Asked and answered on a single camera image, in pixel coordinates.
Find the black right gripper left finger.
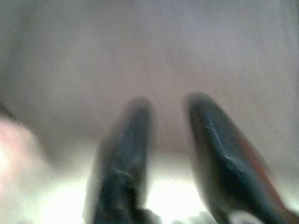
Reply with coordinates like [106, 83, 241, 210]
[85, 97, 155, 224]

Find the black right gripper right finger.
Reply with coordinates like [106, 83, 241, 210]
[185, 92, 288, 224]

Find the pink cat face pillow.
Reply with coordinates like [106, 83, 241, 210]
[0, 116, 47, 178]

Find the large dark brown sofa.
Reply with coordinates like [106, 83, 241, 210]
[0, 0, 299, 164]

